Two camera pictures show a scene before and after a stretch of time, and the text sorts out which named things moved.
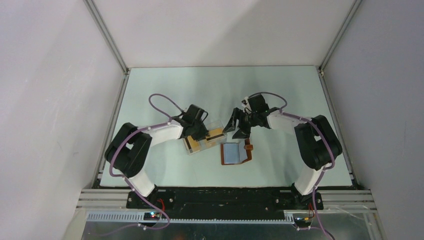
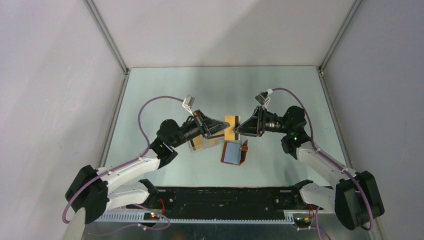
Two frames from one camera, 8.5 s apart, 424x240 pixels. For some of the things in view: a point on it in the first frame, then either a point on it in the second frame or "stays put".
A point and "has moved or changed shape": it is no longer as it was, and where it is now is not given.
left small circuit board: x=151 y=216 stays put
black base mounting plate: x=181 y=200 stays put
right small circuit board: x=306 y=221 stays put
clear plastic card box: x=217 y=135 stays put
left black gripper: x=202 y=134 to x=209 y=126
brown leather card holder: x=236 y=153 has moved or changed shape
